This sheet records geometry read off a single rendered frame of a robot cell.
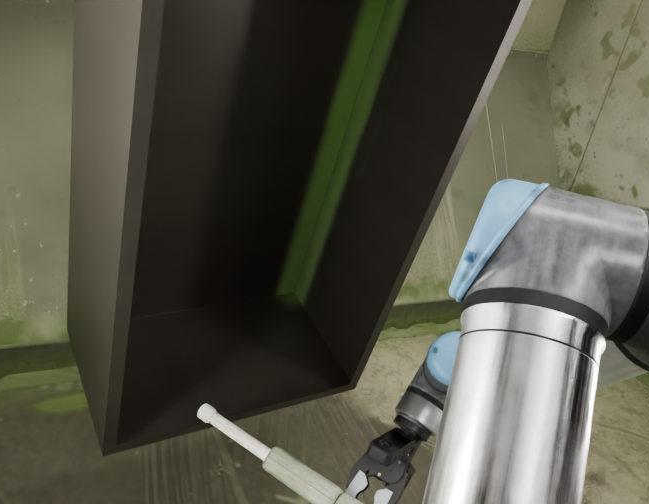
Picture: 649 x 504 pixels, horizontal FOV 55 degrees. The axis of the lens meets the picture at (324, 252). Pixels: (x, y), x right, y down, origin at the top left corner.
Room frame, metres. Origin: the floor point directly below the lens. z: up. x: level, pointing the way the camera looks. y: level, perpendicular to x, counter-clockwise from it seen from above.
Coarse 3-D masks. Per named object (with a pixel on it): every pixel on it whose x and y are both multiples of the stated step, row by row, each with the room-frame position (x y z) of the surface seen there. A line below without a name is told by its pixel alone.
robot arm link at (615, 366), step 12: (648, 324) 0.44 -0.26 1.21; (636, 336) 0.44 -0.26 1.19; (648, 336) 0.44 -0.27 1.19; (612, 348) 0.55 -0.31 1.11; (624, 348) 0.51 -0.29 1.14; (636, 348) 0.47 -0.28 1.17; (648, 348) 0.45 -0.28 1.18; (600, 360) 0.58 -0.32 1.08; (612, 360) 0.56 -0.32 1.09; (624, 360) 0.55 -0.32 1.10; (636, 360) 0.50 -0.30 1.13; (648, 360) 0.48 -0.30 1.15; (600, 372) 0.60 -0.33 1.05; (612, 372) 0.58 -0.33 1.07; (624, 372) 0.57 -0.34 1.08; (636, 372) 0.56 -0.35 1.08; (600, 384) 0.63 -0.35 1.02
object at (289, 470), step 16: (208, 416) 0.93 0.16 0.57; (224, 432) 0.90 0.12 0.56; (240, 432) 0.90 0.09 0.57; (256, 448) 0.87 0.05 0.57; (272, 448) 0.86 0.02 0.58; (272, 464) 0.83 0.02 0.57; (288, 464) 0.83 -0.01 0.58; (304, 464) 0.83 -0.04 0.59; (288, 480) 0.81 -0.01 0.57; (304, 480) 0.80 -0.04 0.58; (320, 480) 0.80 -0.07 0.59; (304, 496) 0.79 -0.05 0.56; (320, 496) 0.78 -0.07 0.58; (336, 496) 0.78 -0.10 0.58; (352, 496) 0.78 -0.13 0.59
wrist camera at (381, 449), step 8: (392, 432) 0.87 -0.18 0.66; (400, 432) 0.89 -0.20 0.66; (376, 440) 0.83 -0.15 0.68; (384, 440) 0.83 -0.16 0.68; (392, 440) 0.84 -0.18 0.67; (400, 440) 0.85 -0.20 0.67; (408, 440) 0.86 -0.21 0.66; (368, 448) 0.81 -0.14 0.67; (376, 448) 0.80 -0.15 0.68; (384, 448) 0.81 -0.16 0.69; (392, 448) 0.82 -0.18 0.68; (400, 448) 0.83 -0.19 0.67; (408, 448) 0.85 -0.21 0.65; (376, 456) 0.80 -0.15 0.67; (384, 456) 0.79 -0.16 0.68; (392, 456) 0.80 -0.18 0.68; (400, 456) 0.83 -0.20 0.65; (384, 464) 0.79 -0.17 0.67
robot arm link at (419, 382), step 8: (416, 376) 0.97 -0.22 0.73; (424, 376) 0.94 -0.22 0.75; (416, 384) 0.95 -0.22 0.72; (424, 384) 0.94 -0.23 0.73; (416, 392) 0.93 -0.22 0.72; (424, 392) 0.93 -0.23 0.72; (432, 392) 0.92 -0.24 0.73; (440, 392) 0.92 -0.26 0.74; (432, 400) 0.91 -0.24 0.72; (440, 400) 0.92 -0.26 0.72; (440, 408) 0.91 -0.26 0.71
